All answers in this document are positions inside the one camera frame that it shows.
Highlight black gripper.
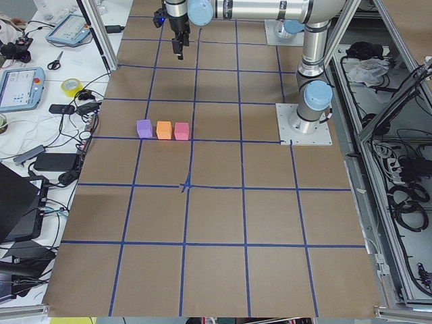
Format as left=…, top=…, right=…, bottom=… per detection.
left=153, top=8, right=190, bottom=60

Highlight orange foam cube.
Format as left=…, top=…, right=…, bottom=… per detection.
left=156, top=121, right=172, bottom=140

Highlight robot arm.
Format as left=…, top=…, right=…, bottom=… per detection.
left=153, top=0, right=344, bottom=136

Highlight pink foam cube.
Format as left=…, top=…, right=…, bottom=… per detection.
left=174, top=122, right=190, bottom=141

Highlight purple foam cube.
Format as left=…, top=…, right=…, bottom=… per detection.
left=136, top=119, right=153, bottom=138

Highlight upper teach pendant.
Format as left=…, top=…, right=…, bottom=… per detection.
left=45, top=13, right=90, bottom=47

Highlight teach pendant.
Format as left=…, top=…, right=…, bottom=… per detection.
left=45, top=13, right=90, bottom=47
left=1, top=67, right=45, bottom=113

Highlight yellow tape roll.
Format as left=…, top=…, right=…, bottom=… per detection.
left=61, top=78, right=84, bottom=98

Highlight power strip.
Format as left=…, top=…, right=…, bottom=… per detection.
left=76, top=113, right=99, bottom=171

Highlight black scissors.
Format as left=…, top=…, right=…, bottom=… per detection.
left=47, top=51, right=63, bottom=71

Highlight black smartphone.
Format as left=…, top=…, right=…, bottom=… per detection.
left=49, top=104, right=75, bottom=115

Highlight lower teach pendant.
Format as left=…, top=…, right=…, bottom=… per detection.
left=1, top=67, right=45, bottom=113

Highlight black power adapter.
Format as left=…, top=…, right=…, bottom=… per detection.
left=34, top=153, right=77, bottom=171

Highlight white crumpled cloth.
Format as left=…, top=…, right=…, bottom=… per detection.
left=347, top=58, right=390, bottom=86

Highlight black laptop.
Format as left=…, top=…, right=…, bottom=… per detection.
left=1, top=165, right=48, bottom=243

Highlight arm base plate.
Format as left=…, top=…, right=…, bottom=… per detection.
left=275, top=103, right=333, bottom=146
left=265, top=20, right=305, bottom=47

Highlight black cable coil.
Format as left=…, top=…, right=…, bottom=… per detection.
left=387, top=182, right=429, bottom=234

